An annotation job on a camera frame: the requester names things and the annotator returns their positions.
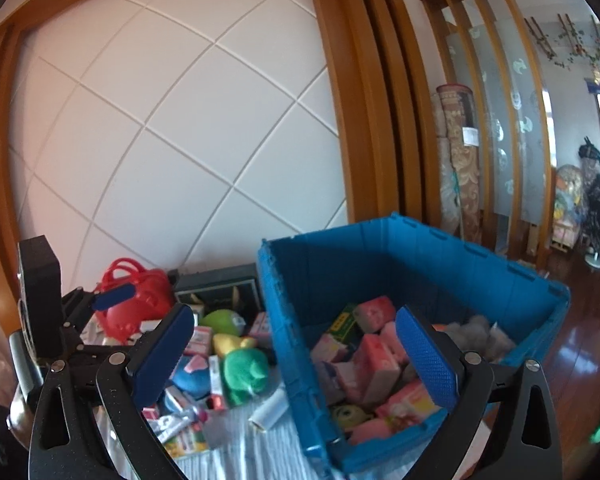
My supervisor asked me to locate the grey fluffy plush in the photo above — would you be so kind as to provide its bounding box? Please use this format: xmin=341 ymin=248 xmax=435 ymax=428
xmin=444 ymin=315 xmax=516 ymax=363

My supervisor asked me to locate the red plastic toy bag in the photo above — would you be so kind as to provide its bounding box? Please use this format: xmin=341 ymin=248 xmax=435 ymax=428
xmin=95 ymin=258 xmax=175 ymax=344

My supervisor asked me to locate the green and yellow plush toy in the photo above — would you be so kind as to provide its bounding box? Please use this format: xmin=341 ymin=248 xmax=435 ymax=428
xmin=212 ymin=334 xmax=271 ymax=406

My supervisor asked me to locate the wooden door frame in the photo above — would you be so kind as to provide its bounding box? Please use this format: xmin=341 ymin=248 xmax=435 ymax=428
xmin=313 ymin=0 xmax=442 ymax=226

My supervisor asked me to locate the red white medicine box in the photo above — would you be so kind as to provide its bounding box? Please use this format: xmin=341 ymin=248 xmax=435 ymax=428
xmin=209 ymin=356 xmax=228 ymax=411

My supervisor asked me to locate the pink pig plush blue body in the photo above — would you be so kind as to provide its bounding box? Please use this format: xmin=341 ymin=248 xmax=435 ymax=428
xmin=171 ymin=356 xmax=211 ymax=400

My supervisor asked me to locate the pink tissue pack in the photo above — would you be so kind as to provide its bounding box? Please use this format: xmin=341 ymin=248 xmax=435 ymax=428
xmin=352 ymin=334 xmax=401 ymax=404

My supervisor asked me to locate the green medicine box in crate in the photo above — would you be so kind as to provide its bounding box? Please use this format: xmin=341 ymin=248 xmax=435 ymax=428
xmin=327 ymin=304 xmax=360 ymax=344

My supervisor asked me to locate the green orange ibuprofen box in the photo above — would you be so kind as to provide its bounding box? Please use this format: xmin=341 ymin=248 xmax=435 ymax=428
xmin=164 ymin=424 xmax=210 ymax=460

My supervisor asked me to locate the green apple plush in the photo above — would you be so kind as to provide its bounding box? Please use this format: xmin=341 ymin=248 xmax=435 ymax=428
xmin=199 ymin=309 xmax=246 ymax=337

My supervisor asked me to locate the rolled patterned carpet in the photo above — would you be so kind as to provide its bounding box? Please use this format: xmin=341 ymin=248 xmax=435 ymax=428
xmin=431 ymin=84 xmax=481 ymax=244

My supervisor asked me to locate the dark green gift box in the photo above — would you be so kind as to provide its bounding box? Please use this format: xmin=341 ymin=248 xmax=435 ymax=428
xmin=173 ymin=263 xmax=263 ymax=324

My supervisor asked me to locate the blue plastic storage crate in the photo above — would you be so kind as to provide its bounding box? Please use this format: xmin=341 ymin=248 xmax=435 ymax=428
xmin=257 ymin=214 xmax=570 ymax=479

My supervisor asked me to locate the wooden glass partition screen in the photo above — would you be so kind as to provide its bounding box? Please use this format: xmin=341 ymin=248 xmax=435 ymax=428
xmin=420 ymin=0 xmax=556 ymax=269

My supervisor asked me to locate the white small bottle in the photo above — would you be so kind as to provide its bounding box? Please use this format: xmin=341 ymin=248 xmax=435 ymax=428
xmin=248 ymin=384 xmax=289 ymax=432

